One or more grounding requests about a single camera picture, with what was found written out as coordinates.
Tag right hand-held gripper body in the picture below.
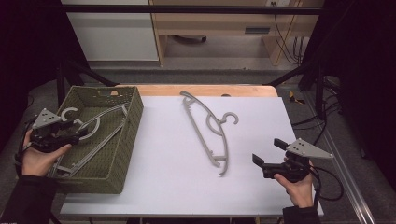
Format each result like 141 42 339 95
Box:
262 137 334 184

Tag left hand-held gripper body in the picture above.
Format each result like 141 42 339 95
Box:
29 107 82 154

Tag grey plastic clothes hanger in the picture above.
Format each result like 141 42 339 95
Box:
48 120 129 179
52 104 130 178
179 91 240 177

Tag green woven basket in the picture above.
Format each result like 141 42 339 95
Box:
48 85 145 195

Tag person's right hand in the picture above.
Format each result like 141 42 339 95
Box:
273 159 315 209

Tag person's left hand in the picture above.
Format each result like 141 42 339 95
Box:
21 129 73 177

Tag yellow and black tool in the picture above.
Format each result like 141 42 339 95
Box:
288 91 306 105

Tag black metal stand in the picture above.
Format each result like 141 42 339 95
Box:
264 60 330 121
55 57 120 106

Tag black curtain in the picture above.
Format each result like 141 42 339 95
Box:
0 0 92 152
303 0 396 189

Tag white table sheet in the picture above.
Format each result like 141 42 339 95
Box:
59 95 325 217

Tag white cabinet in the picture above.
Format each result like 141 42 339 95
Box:
61 0 161 63

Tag light wooden desk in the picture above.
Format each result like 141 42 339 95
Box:
148 0 314 68

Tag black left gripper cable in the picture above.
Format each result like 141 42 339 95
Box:
13 119 36 167

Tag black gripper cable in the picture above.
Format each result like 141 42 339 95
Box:
13 119 36 167
309 166 346 203

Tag black floor cables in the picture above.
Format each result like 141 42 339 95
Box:
291 75 344 131

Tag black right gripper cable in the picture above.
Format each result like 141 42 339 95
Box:
309 166 346 203

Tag aluminium rail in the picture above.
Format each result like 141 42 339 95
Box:
302 91 378 224

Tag black desk cables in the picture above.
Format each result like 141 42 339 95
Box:
273 2 308 67

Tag black frame bar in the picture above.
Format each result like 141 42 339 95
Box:
60 4 325 16

